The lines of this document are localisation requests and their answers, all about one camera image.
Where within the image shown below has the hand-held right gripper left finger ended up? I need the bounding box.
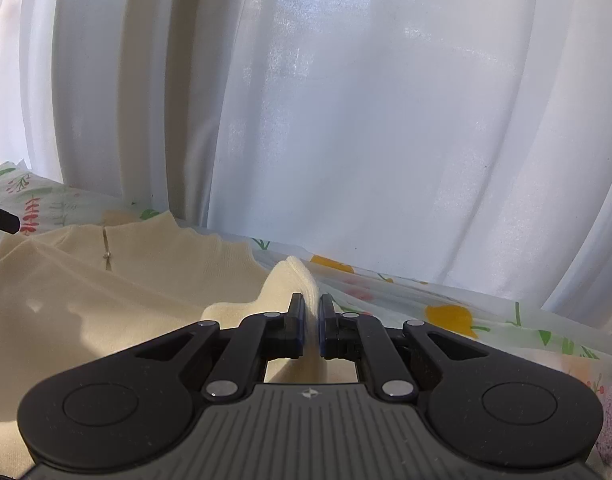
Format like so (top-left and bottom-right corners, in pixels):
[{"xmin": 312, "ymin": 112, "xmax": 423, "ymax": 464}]
[{"xmin": 130, "ymin": 294, "xmax": 307, "ymax": 399}]

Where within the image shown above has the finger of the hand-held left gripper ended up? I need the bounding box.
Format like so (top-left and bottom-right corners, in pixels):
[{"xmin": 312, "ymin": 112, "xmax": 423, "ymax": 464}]
[{"xmin": 0, "ymin": 202, "xmax": 21, "ymax": 235}]

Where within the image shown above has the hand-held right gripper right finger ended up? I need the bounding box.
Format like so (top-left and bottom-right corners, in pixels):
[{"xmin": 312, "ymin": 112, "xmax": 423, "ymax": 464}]
[{"xmin": 319, "ymin": 294, "xmax": 488, "ymax": 402}]

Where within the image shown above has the white curtain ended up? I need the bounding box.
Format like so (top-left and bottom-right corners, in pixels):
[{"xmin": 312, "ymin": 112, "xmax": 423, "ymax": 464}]
[{"xmin": 0, "ymin": 0, "xmax": 612, "ymax": 339}]

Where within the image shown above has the cream knit sweater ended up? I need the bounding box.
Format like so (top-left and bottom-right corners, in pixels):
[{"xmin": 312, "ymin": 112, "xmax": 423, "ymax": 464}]
[{"xmin": 0, "ymin": 209, "xmax": 333, "ymax": 480}]

